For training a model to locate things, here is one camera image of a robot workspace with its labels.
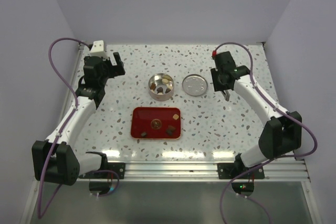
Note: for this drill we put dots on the red rectangular tray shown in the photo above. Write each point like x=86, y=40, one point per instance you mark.
x=155, y=121

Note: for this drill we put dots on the round metal tin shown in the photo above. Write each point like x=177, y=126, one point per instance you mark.
x=157, y=79

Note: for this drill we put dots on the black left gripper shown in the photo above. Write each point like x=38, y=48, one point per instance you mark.
x=116, y=70

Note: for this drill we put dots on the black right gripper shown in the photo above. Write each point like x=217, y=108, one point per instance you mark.
x=217, y=86

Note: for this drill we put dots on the metal tweezers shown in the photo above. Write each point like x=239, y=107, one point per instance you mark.
x=226, y=95

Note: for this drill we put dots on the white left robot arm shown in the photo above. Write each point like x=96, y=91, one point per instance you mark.
x=54, y=159

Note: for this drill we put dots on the black left base bracket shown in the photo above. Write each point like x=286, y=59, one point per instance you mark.
x=116, y=167

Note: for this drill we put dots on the tan square Sweet chocolate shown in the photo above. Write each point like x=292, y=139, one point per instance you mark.
x=167, y=77

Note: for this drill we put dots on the black base bracket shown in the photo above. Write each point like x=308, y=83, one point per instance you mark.
x=228, y=170
x=116, y=167

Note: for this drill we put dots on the dark ridged chocolate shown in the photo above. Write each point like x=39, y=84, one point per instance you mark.
x=170, y=132

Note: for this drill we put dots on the aluminium mounting rail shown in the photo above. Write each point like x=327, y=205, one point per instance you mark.
x=207, y=171

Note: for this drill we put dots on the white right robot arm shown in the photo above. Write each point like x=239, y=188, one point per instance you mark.
x=280, y=135

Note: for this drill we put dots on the black right base bracket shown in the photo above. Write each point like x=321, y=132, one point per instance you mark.
x=228, y=170

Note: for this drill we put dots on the brown rectangular chocolate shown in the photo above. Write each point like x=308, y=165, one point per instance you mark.
x=153, y=86

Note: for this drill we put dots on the round metal tin lid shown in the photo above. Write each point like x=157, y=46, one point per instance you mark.
x=194, y=85

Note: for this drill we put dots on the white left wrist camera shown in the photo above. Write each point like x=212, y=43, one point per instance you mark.
x=98, y=48

